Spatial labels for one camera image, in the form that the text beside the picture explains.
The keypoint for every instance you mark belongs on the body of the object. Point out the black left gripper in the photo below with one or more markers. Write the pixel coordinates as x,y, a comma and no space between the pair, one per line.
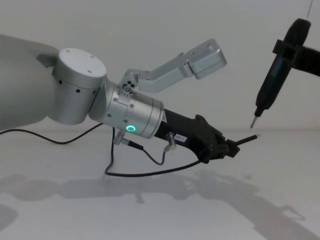
180,127

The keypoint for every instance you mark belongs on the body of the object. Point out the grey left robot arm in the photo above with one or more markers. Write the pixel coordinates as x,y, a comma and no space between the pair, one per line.
72,92

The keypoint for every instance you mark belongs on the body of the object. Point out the black electric screwdriver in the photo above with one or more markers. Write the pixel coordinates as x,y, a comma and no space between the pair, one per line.
277,72

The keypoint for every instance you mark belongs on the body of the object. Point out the white table cloth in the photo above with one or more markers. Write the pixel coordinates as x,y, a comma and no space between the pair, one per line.
75,210

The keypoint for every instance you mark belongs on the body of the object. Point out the black tool holder bracket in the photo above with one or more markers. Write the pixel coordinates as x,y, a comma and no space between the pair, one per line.
303,56

